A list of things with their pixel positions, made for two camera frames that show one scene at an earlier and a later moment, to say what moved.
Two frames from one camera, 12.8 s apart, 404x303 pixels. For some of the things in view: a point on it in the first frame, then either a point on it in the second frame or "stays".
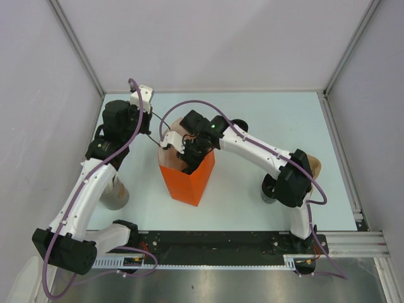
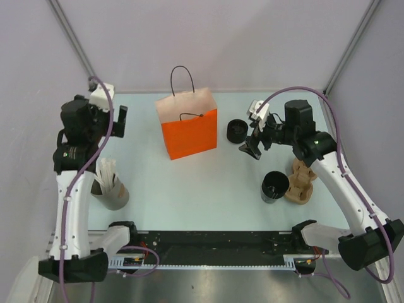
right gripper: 193,163 to 252,141
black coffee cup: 268,189 stays
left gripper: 146,117 to 117,129
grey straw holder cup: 116,196 stays
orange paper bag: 189,187 to 189,121
